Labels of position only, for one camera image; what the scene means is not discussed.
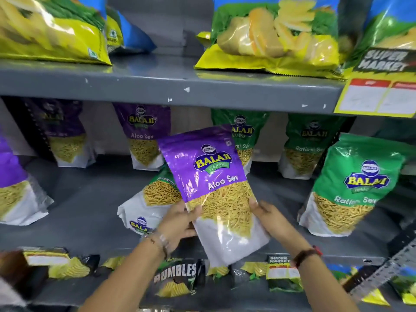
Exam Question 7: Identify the person's right hand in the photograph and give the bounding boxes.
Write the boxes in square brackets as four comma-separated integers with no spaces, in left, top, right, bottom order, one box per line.
[248,197,313,257]

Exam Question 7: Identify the person's left hand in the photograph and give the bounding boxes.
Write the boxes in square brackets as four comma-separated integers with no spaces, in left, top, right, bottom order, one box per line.
[155,201,204,254]

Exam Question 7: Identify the purple snack packet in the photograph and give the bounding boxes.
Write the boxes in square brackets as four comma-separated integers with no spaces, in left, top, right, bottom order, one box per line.
[113,102,172,172]
[0,127,54,226]
[157,125,270,268]
[24,98,97,168]

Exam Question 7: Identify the person's right forearm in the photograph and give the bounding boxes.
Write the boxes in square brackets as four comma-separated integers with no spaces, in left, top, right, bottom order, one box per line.
[294,253,361,312]

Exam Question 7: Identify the person's left forearm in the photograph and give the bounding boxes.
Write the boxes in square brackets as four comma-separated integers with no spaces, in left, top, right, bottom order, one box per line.
[77,239,167,312]

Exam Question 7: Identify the green snack packet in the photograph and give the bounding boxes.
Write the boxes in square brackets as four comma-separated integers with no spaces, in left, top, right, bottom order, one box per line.
[211,109,270,175]
[278,114,346,180]
[298,133,408,238]
[117,164,183,237]

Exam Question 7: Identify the black yellow chips packet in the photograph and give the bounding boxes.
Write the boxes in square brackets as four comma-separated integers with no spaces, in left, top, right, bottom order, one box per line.
[48,254,101,280]
[240,261,269,280]

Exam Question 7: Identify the dark wrist band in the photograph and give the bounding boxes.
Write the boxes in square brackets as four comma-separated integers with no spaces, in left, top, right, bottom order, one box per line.
[292,245,323,267]

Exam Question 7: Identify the yellow shelf price tag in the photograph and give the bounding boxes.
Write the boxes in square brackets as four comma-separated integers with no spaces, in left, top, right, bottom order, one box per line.
[22,247,71,267]
[334,47,416,119]
[266,255,304,293]

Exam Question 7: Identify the grey metal shelf board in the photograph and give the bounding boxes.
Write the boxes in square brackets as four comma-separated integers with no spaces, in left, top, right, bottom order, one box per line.
[0,53,346,115]
[0,154,416,258]

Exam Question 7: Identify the perforated metal shelf upright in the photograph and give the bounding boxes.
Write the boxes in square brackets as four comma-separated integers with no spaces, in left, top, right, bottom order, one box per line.
[348,236,416,300]

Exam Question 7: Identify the yellow green chips bag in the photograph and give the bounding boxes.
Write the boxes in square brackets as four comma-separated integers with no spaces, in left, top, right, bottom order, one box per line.
[340,0,416,75]
[0,0,113,66]
[388,266,416,306]
[194,0,346,80]

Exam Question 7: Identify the blue yellow chips bag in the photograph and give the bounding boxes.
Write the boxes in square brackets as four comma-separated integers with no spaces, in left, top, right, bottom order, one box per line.
[105,0,157,55]

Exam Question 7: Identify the silver beaded bracelet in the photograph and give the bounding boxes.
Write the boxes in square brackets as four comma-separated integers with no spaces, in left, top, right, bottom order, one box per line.
[142,230,172,258]

